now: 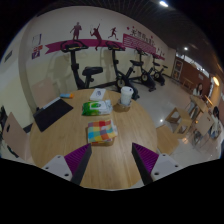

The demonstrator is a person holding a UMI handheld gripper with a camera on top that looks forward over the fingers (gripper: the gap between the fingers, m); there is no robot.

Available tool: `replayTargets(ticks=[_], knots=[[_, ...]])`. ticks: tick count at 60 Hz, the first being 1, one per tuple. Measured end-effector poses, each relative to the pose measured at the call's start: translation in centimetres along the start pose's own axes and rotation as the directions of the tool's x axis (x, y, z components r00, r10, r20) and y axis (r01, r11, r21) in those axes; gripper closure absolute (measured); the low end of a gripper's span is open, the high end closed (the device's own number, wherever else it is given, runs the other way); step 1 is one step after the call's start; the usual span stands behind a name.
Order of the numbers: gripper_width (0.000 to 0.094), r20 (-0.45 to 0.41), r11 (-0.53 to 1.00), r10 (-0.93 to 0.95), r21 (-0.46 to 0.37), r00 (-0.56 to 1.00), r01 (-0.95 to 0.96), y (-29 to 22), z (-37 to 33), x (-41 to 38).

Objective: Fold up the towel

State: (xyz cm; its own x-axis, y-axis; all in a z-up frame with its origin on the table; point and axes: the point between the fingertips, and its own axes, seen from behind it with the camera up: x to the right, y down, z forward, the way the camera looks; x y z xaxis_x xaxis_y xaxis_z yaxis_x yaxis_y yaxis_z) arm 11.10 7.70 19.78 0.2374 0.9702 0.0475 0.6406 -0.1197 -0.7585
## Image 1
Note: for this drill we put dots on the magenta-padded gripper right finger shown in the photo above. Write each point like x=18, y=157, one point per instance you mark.
x=160, y=165

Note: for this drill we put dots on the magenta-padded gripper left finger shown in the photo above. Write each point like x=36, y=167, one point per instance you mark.
x=61, y=165

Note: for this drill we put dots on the colourful checked towel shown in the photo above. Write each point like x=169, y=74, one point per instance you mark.
x=100, y=131

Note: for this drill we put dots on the black flat pad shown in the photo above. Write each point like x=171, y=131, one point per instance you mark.
x=51, y=115

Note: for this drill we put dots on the group of wooden chairs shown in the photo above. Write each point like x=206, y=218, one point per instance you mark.
x=178, y=116

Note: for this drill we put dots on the beige chair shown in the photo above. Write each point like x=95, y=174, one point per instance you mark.
x=45, y=93
x=15, y=136

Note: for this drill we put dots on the green white wet wipes pack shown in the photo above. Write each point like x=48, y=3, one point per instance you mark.
x=96, y=107

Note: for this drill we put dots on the blue orange tube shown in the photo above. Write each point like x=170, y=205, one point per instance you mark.
x=66, y=95

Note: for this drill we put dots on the brown tape roll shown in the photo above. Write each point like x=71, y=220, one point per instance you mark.
x=120, y=107

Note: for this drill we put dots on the person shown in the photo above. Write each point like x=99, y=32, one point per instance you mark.
x=198, y=90
x=216, y=121

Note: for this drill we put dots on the white paper cup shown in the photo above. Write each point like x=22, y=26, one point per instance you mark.
x=126, y=95

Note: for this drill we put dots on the small white tissue packet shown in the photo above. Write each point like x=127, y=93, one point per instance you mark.
x=97, y=94

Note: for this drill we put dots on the black exercise bike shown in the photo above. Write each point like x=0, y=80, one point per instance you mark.
x=75, y=66
x=145, y=77
x=158, y=76
x=121, y=81

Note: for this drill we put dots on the dark framed notice board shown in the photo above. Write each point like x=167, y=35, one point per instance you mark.
x=178, y=70

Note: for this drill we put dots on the bright ceiling light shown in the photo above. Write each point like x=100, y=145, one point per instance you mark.
x=163, y=3
x=185, y=48

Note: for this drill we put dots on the glowing orange wall lamp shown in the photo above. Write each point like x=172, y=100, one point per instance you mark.
x=216, y=81

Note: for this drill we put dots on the small wall poster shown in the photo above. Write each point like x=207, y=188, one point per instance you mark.
x=37, y=46

